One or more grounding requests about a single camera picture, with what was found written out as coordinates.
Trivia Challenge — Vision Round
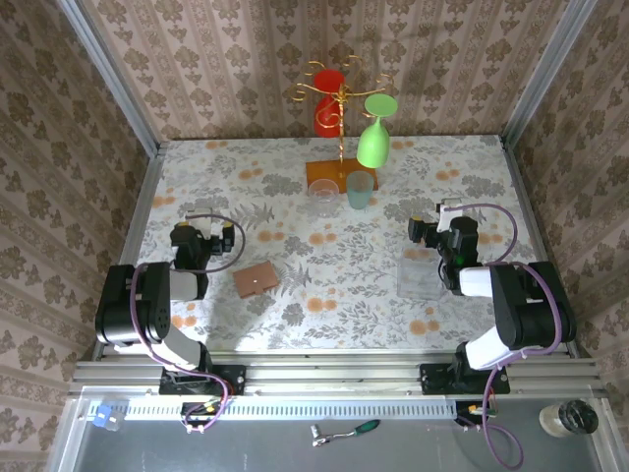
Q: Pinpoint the clear plastic box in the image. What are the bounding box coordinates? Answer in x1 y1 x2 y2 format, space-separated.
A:
396 248 446 301

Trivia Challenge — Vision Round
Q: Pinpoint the brown leather card holder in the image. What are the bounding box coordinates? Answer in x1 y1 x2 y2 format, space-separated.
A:
232 261 279 299

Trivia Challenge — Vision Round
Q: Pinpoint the teal frosted cup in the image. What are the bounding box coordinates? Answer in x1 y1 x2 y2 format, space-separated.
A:
345 170 375 211

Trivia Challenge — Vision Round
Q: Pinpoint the green wine glass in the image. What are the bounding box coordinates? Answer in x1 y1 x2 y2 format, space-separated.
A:
356 93 399 169

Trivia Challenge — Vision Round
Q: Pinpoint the clear glass cup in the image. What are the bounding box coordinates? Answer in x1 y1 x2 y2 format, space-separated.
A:
308 179 340 206

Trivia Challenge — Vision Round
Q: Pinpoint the black yellow power connector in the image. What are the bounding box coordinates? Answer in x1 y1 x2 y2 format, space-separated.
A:
454 400 493 427
180 401 223 427

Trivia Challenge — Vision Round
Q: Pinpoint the red wine glass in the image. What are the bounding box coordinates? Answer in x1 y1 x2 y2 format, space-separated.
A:
313 69 348 139

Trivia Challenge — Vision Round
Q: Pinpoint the blue plug connector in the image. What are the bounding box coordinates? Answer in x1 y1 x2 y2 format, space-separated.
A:
92 403 122 432

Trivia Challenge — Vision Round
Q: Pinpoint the glass jar with black lid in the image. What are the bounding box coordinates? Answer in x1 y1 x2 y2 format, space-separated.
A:
539 398 600 438

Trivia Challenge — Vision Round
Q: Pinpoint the grey metal shelf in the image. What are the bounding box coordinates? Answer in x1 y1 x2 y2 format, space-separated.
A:
48 385 621 472

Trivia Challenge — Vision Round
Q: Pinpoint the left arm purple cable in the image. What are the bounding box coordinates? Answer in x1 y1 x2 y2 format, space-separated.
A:
128 211 247 435

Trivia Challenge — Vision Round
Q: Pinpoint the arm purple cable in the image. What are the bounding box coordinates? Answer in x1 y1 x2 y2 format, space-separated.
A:
444 203 565 469
128 211 247 435

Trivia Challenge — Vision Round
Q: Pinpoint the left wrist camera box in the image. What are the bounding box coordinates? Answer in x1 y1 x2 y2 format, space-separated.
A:
185 208 228 241

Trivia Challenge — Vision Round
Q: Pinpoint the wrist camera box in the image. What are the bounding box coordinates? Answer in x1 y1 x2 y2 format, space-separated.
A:
185 208 228 241
437 198 464 233

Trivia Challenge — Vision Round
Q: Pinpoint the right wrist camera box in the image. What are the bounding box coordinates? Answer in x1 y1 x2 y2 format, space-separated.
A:
437 198 464 233

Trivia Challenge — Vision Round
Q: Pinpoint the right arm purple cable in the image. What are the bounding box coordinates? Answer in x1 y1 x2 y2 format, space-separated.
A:
444 203 565 469

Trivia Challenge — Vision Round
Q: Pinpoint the aluminium table side rail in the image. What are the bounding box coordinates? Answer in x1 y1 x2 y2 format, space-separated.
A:
92 142 167 363
498 137 581 358

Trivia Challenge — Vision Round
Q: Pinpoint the gold wire glass rack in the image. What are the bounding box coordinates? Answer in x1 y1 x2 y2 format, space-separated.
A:
288 54 394 194

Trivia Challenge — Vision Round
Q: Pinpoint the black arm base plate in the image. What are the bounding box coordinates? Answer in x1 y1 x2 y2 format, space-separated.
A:
420 362 511 395
159 365 247 396

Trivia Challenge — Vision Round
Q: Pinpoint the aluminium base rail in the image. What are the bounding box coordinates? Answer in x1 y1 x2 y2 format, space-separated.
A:
68 349 604 398

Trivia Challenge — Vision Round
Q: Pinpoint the aluminium corner post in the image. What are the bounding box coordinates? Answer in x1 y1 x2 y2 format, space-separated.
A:
56 0 161 156
500 0 599 148

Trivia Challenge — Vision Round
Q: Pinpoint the white slotted cable duct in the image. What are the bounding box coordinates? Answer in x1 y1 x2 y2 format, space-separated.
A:
87 398 456 422

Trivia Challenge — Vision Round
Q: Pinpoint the green handled screwdriver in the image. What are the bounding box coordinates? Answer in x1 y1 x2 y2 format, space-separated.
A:
314 419 382 447

